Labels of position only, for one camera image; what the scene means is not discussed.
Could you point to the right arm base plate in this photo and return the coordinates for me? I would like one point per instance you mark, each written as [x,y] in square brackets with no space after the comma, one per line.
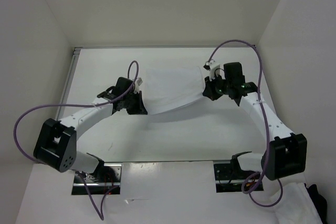
[228,177]

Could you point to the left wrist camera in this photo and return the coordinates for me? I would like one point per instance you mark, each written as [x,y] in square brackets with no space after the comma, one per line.
[137,84]

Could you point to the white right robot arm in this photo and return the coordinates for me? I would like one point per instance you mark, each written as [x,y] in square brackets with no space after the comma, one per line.
[286,152]

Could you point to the white skirt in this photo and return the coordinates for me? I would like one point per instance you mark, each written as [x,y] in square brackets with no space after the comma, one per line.
[169,89]

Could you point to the black cloth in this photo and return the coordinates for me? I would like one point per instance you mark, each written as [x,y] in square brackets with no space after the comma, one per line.
[319,202]

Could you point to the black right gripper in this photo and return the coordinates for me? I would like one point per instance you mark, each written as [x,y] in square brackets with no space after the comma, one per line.
[209,91]

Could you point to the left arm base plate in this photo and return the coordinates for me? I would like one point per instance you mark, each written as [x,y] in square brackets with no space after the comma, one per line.
[107,182]

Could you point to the white cloth pile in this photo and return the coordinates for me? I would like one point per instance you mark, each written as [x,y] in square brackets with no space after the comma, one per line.
[296,206]

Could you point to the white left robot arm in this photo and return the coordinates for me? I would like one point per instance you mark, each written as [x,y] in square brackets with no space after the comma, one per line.
[57,142]

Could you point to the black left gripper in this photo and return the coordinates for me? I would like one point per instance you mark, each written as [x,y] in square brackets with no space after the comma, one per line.
[139,109]

